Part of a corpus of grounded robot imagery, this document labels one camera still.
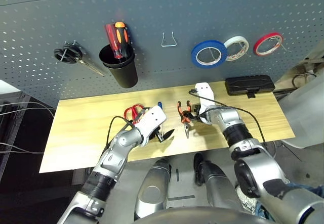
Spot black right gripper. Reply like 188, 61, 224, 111
182, 104, 203, 124

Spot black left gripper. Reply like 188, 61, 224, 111
133, 107, 175, 143

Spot orange black pliers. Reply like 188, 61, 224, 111
177, 100, 194, 139

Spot blue handled screwdriver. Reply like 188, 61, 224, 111
157, 101, 165, 135

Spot red handled scissors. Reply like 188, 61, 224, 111
124, 104, 144, 121

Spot blue tape roll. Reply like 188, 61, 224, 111
191, 40, 228, 70

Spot grey pegboard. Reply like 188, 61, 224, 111
0, 0, 324, 108

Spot black cup holder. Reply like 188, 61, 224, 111
99, 43, 139, 88

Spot silver left robot leg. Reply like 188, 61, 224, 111
134, 158, 172, 219

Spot silver robot leg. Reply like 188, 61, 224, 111
134, 158, 172, 219
199, 159, 245, 212

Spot metal peg hook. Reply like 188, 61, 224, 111
237, 43, 248, 58
274, 37, 288, 53
206, 46, 221, 63

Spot black tool case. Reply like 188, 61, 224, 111
225, 75, 276, 99

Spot silver right robot leg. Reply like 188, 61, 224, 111
199, 159, 245, 212

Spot long black floor tape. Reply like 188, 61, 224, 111
168, 195, 195, 201

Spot white tape roll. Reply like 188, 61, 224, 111
223, 35, 250, 62

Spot grey robot torso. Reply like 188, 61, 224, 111
134, 207, 266, 224

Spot white sneaker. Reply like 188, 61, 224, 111
235, 185, 258, 216

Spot red tape roll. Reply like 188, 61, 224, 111
253, 32, 284, 57

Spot large grey plastic housing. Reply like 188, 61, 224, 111
278, 69, 324, 150

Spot blue jeans leg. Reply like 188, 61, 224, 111
254, 182, 324, 222

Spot black flight case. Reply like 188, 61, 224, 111
0, 92, 33, 184

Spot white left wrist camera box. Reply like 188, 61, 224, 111
133, 106, 167, 148

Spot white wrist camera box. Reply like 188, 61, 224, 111
133, 106, 167, 148
195, 82, 216, 118

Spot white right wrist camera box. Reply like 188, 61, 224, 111
195, 82, 216, 118

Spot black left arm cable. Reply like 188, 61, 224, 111
106, 116, 135, 149

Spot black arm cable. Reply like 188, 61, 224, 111
188, 89, 266, 144
106, 116, 135, 149

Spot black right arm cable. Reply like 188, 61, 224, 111
188, 89, 266, 144

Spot wire pliers holder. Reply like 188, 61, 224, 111
161, 31, 178, 47

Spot clear red handled screwdriver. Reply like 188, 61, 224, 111
105, 23, 123, 59

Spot black cable loop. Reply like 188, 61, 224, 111
292, 72, 317, 88

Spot black cable coil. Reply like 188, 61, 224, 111
58, 40, 76, 63

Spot black handled scissors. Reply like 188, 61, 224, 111
53, 43, 105, 77

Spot grey cable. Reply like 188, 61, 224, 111
0, 142, 45, 155
0, 101, 55, 118

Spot beige wooden frame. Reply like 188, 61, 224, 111
274, 40, 324, 93

